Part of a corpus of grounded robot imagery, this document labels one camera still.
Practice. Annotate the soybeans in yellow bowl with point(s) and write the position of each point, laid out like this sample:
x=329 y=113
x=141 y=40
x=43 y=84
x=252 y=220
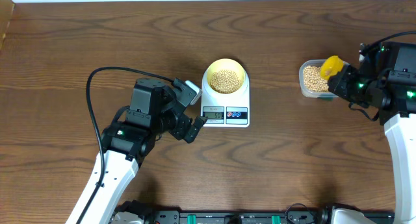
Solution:
x=225 y=81

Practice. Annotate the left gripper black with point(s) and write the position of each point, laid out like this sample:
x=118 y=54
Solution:
x=179 y=130

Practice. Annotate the yellow measuring scoop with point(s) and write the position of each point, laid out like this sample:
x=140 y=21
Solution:
x=331 y=67

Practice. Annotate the white digital kitchen scale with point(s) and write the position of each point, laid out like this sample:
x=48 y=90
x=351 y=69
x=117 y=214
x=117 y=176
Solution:
x=226 y=110

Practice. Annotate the cardboard panel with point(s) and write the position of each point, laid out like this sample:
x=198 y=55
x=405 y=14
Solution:
x=6 y=12

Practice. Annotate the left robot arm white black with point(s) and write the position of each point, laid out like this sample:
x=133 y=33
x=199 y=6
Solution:
x=123 y=149

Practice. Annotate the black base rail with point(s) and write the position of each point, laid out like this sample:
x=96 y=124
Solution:
x=296 y=213

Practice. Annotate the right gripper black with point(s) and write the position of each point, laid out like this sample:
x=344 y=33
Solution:
x=337 y=85

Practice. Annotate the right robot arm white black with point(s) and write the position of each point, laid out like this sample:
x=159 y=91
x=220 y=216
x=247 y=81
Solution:
x=398 y=121

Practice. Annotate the soybeans pile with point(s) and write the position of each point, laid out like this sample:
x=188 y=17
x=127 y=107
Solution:
x=313 y=81

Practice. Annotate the clear plastic bean container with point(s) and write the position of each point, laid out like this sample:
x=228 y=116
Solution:
x=304 y=90

